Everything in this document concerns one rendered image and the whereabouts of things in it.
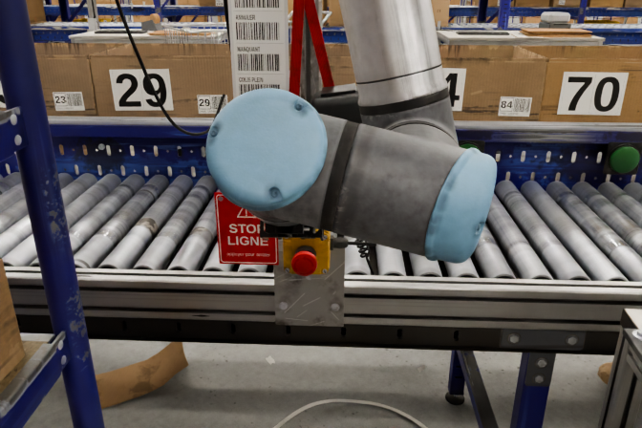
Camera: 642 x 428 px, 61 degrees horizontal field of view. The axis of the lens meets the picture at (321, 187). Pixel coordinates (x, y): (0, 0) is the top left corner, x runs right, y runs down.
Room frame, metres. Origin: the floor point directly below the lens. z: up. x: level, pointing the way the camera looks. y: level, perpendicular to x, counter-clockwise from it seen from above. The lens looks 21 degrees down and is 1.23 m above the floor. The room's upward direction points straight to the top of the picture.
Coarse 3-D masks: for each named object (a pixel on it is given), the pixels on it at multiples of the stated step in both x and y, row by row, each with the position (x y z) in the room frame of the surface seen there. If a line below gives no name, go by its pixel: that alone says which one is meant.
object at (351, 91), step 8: (328, 88) 0.78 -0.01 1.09; (336, 88) 0.77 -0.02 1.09; (344, 88) 0.77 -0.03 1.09; (352, 88) 0.76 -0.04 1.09; (312, 96) 0.78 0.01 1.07; (320, 96) 0.75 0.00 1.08; (328, 96) 0.75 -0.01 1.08; (336, 96) 0.75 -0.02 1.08; (344, 96) 0.74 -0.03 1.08; (352, 96) 0.74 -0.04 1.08; (312, 104) 0.75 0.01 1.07; (320, 104) 0.74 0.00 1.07; (328, 104) 0.74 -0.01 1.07; (336, 104) 0.74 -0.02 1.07; (344, 104) 0.74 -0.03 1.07; (352, 104) 0.74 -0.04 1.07; (320, 112) 0.74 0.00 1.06; (328, 112) 0.74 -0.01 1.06; (336, 112) 0.74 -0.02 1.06; (344, 112) 0.74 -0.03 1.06; (352, 112) 0.74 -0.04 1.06; (352, 120) 0.74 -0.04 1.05; (360, 120) 0.74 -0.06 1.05
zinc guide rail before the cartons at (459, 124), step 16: (464, 128) 1.33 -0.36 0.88; (480, 128) 1.33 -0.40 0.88; (496, 128) 1.33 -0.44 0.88; (512, 128) 1.32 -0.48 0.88; (528, 128) 1.32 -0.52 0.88; (544, 128) 1.32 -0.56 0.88; (560, 128) 1.32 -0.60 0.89; (576, 128) 1.32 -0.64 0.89; (592, 128) 1.31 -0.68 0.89; (608, 128) 1.31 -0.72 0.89; (624, 128) 1.31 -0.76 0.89; (640, 128) 1.31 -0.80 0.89
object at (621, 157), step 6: (618, 150) 1.29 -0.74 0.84; (624, 150) 1.29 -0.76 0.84; (630, 150) 1.29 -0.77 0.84; (636, 150) 1.29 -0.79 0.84; (612, 156) 1.29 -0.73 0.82; (618, 156) 1.29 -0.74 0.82; (624, 156) 1.29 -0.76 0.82; (630, 156) 1.29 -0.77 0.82; (636, 156) 1.29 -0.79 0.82; (612, 162) 1.29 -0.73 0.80; (618, 162) 1.29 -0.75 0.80; (624, 162) 1.29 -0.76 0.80; (630, 162) 1.29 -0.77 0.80; (636, 162) 1.29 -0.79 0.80; (612, 168) 1.29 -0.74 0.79; (618, 168) 1.29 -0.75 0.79; (624, 168) 1.29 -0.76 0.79; (630, 168) 1.29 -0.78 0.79
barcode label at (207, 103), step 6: (198, 96) 1.42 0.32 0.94; (204, 96) 1.42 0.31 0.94; (210, 96) 1.42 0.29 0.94; (216, 96) 1.41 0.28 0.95; (198, 102) 1.42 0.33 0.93; (204, 102) 1.42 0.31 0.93; (210, 102) 1.42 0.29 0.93; (216, 102) 1.41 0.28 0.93; (204, 108) 1.42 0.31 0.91; (210, 108) 1.42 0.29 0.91; (216, 108) 1.41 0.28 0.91; (222, 108) 1.41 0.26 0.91
